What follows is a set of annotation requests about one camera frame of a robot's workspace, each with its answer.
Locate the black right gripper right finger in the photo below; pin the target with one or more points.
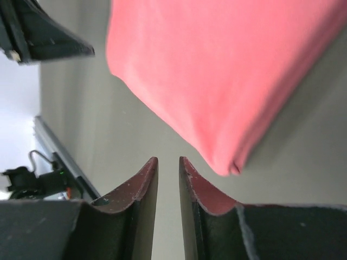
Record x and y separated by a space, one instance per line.
215 226

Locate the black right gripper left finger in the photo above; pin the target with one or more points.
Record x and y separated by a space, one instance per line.
118 225

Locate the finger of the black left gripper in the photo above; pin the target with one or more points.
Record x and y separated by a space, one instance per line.
29 35

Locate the coral red t shirt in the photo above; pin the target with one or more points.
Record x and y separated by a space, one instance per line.
218 72

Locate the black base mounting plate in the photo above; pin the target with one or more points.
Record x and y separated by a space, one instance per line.
26 184

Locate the aluminium extrusion rail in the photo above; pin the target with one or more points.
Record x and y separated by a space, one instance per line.
62 159

